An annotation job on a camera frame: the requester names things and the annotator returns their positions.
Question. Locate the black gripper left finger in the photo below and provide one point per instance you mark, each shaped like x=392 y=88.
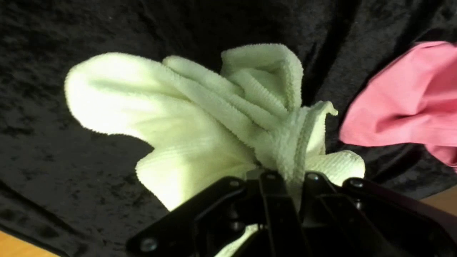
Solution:
x=221 y=214

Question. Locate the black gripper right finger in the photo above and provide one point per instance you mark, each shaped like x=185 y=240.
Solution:
x=361 y=218

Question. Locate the pale green towel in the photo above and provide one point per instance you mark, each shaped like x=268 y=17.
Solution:
x=205 y=124

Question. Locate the pink cloth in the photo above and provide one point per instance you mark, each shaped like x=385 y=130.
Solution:
x=411 y=101

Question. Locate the black velvet table cloth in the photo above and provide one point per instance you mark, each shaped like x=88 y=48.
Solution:
x=76 y=191

